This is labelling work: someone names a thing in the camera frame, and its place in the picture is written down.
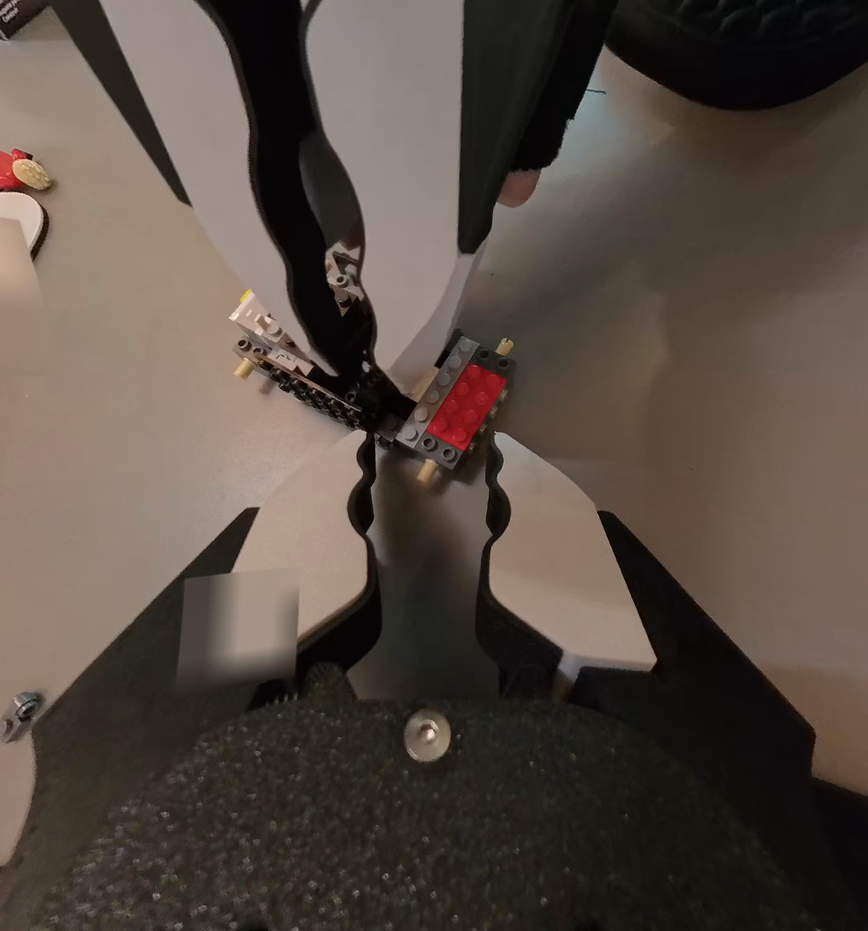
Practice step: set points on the tan round toy piece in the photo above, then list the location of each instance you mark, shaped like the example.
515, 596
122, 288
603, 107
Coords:
32, 174

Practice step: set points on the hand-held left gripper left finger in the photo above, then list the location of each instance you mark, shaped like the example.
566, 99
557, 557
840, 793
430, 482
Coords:
310, 531

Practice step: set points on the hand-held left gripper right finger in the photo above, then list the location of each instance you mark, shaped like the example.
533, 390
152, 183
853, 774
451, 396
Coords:
565, 567

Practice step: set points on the black quilted pad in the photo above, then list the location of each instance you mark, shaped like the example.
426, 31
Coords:
754, 51

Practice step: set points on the toy brick car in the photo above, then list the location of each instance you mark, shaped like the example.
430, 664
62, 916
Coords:
470, 407

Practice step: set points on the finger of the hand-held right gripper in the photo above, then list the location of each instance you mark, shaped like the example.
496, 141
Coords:
405, 145
208, 145

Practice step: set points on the person's right hand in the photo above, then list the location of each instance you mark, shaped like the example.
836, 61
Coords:
519, 189

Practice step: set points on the person's right forearm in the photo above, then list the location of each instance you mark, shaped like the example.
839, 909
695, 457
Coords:
550, 73

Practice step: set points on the small grey toy brick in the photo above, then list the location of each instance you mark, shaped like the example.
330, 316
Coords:
19, 716

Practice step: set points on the grey desk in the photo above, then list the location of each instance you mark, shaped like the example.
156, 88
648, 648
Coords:
732, 327

